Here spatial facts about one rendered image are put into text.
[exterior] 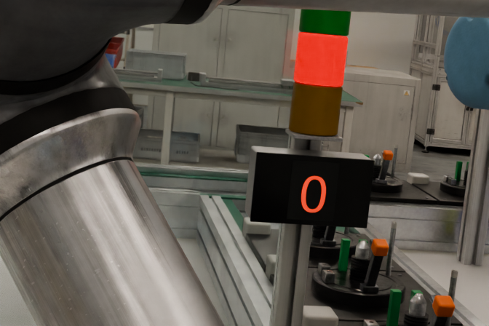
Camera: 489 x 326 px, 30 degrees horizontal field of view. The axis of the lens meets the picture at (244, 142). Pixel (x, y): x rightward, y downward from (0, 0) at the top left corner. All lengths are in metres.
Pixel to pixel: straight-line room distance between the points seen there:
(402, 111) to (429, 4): 7.85
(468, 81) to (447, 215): 1.49
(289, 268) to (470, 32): 0.40
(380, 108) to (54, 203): 7.87
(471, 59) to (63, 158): 0.32
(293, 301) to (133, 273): 0.55
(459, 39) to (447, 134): 9.24
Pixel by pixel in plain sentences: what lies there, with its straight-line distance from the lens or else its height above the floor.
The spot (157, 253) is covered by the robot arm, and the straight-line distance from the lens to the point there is 0.47.
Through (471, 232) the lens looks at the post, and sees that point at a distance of 2.08.
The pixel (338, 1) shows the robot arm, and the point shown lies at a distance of 0.47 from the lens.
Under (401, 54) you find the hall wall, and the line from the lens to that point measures 11.57.
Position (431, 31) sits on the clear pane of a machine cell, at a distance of 10.17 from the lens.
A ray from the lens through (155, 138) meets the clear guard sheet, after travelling 0.94.
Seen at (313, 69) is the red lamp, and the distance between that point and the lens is 0.90.
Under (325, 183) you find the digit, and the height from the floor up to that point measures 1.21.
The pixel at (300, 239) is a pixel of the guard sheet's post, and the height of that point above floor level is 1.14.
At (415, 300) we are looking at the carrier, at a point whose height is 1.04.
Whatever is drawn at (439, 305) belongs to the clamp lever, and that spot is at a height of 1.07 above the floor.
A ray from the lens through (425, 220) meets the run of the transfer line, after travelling 2.14.
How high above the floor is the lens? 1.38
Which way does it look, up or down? 9 degrees down
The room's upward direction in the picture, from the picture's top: 5 degrees clockwise
